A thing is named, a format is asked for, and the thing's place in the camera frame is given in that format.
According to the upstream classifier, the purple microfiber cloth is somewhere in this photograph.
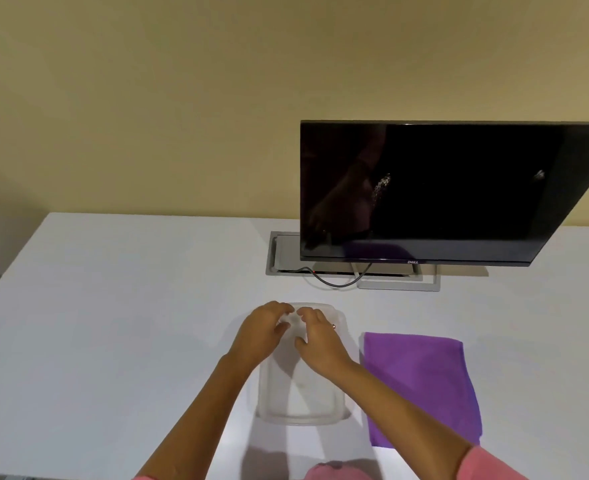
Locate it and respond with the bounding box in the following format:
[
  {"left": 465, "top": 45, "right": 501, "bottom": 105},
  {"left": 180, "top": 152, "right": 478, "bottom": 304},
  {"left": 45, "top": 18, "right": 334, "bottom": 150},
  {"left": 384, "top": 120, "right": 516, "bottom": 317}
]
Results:
[{"left": 362, "top": 331, "right": 483, "bottom": 449}]

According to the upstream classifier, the person's right forearm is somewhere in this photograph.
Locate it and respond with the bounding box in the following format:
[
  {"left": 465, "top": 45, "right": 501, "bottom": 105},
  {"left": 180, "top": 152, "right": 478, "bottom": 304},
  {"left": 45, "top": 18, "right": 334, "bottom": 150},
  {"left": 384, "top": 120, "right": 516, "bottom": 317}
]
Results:
[{"left": 324, "top": 359, "right": 475, "bottom": 480}]

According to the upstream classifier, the person's left hand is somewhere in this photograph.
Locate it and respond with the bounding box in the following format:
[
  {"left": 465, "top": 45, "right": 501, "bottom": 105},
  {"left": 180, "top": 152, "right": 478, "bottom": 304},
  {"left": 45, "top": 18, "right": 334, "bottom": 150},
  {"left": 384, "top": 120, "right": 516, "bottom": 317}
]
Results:
[{"left": 226, "top": 300, "right": 295, "bottom": 368}]

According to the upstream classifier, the black Dell monitor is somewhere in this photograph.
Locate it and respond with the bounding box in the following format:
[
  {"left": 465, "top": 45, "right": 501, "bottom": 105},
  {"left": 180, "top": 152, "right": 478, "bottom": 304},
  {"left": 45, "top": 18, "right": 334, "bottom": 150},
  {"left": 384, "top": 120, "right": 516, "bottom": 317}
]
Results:
[{"left": 300, "top": 119, "right": 589, "bottom": 268}]

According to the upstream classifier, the person's right hand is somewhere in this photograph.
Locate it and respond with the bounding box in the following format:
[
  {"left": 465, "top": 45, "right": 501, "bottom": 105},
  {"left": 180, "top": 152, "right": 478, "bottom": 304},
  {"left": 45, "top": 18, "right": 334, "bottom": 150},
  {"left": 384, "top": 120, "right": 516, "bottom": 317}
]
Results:
[{"left": 294, "top": 307, "right": 355, "bottom": 378}]

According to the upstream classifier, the pink shirt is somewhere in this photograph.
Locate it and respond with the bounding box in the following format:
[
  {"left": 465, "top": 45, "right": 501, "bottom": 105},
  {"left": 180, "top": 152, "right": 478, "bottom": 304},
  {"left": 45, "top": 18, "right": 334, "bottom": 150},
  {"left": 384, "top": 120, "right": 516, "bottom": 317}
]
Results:
[{"left": 133, "top": 443, "right": 530, "bottom": 480}]

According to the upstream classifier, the person's left forearm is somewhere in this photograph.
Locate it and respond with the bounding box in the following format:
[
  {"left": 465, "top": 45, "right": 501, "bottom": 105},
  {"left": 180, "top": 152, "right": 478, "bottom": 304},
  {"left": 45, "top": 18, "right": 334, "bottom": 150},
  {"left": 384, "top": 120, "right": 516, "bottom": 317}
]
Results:
[{"left": 134, "top": 352, "right": 256, "bottom": 480}]

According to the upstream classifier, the grey desk cable box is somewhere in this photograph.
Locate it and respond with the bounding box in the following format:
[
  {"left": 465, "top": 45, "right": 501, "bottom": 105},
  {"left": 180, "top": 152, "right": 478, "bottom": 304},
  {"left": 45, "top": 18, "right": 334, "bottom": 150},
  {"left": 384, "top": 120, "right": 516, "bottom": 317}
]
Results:
[{"left": 265, "top": 231, "right": 360, "bottom": 277}]

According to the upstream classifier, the clear plastic container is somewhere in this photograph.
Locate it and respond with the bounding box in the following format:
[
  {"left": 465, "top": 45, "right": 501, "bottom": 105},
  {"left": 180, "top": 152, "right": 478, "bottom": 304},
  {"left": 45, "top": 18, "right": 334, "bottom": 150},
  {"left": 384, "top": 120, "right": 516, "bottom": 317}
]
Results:
[{"left": 252, "top": 302, "right": 350, "bottom": 427}]

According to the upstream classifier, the black cable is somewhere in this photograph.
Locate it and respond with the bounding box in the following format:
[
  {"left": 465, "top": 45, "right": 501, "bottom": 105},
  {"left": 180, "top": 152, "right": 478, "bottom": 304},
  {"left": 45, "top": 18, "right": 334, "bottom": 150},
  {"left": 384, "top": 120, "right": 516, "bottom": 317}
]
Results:
[{"left": 294, "top": 263, "right": 375, "bottom": 289}]

